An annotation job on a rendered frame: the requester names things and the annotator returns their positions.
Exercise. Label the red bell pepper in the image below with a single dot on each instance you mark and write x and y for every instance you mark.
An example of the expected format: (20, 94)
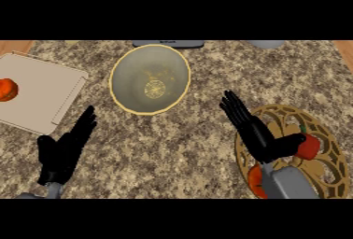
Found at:
(309, 147)

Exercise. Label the beige cutting board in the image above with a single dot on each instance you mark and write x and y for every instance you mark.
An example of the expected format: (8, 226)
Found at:
(39, 91)

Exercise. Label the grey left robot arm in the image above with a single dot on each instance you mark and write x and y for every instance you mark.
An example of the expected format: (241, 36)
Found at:
(46, 191)

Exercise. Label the grey bowl with yellow rim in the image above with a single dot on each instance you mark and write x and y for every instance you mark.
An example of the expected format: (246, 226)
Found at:
(150, 79)

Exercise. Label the orange round fruit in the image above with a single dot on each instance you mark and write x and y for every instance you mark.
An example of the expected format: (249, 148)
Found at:
(6, 89)

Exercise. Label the pale grey round object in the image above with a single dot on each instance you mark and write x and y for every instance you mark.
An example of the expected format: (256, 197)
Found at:
(266, 43)

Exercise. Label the orange-red tomato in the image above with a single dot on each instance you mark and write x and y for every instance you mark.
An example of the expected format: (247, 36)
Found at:
(256, 182)

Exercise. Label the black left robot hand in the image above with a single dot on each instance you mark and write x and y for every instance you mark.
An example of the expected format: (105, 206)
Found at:
(64, 149)

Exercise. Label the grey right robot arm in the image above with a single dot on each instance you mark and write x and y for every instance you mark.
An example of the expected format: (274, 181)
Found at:
(287, 182)

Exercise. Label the golden openwork round placemat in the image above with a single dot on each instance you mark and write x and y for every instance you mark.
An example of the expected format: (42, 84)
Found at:
(328, 155)

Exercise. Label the dark grey flat appliance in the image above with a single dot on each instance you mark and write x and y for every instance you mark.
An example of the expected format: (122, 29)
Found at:
(169, 43)

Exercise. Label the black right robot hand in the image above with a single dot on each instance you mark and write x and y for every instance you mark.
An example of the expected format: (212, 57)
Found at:
(258, 133)

